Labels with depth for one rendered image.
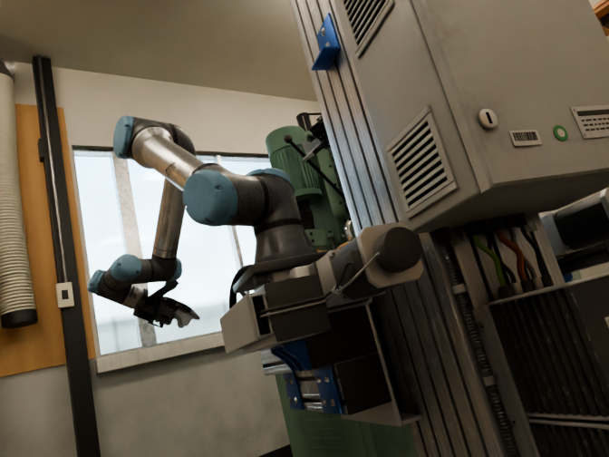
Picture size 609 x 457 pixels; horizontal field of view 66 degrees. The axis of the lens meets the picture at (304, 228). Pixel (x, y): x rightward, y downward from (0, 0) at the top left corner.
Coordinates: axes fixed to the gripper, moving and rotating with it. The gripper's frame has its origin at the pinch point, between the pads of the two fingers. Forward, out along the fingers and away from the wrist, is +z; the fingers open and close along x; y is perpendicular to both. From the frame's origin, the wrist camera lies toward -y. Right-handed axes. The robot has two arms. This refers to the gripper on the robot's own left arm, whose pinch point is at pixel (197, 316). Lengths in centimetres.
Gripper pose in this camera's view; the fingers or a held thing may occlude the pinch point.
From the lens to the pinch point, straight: 163.9
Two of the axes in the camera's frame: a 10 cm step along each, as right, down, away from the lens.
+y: -1.7, 8.3, -5.4
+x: 6.1, -3.4, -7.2
